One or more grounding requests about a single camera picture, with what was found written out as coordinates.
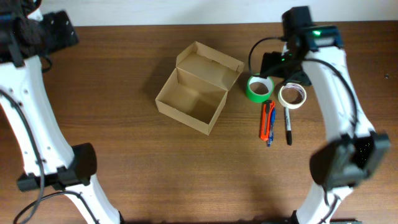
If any blue pen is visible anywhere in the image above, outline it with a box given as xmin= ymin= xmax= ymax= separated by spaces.
xmin=267 ymin=109 xmax=275 ymax=147

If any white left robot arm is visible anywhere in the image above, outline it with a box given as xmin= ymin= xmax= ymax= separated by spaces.
xmin=1 ymin=1 xmax=124 ymax=223

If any black marker pen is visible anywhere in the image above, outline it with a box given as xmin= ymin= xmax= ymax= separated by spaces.
xmin=284 ymin=107 xmax=292 ymax=146

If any orange utility knife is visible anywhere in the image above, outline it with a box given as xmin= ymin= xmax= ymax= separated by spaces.
xmin=259 ymin=100 xmax=275 ymax=141

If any brown cardboard box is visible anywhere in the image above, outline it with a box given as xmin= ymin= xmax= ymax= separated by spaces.
xmin=155 ymin=42 xmax=245 ymax=135

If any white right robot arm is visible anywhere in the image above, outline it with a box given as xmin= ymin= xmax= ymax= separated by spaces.
xmin=259 ymin=6 xmax=391 ymax=223

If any white masking tape roll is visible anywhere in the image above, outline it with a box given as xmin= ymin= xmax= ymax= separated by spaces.
xmin=278 ymin=83 xmax=307 ymax=110

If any green tape roll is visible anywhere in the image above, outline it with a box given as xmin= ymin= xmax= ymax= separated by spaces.
xmin=246 ymin=76 xmax=274 ymax=103

